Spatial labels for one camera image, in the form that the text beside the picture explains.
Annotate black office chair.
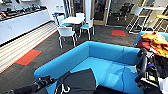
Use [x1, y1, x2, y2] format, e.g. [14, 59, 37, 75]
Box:
[118, 2, 132, 22]

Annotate white kitchen counter cabinets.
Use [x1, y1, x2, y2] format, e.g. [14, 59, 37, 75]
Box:
[0, 8, 52, 46]

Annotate yellow seat bar stool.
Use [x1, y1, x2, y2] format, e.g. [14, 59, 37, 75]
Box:
[153, 14, 168, 33]

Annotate dark red garment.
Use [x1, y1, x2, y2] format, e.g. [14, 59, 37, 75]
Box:
[136, 39, 158, 52]

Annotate white bar stool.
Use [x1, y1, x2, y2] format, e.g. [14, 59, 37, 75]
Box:
[127, 7, 147, 35]

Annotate wooden glass door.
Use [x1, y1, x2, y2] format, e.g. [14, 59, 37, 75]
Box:
[69, 0, 86, 16]
[92, 0, 111, 27]

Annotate black cart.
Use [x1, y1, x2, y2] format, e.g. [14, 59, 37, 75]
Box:
[134, 48, 168, 94]

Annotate white high table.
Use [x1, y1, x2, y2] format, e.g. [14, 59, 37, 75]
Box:
[139, 5, 168, 33]

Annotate black t-shirt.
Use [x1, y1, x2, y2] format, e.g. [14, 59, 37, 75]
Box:
[54, 67, 98, 94]

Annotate white clothes hanger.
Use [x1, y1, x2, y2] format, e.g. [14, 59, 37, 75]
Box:
[61, 83, 72, 94]

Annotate orange garment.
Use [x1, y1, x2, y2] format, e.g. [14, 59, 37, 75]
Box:
[142, 30, 168, 57]

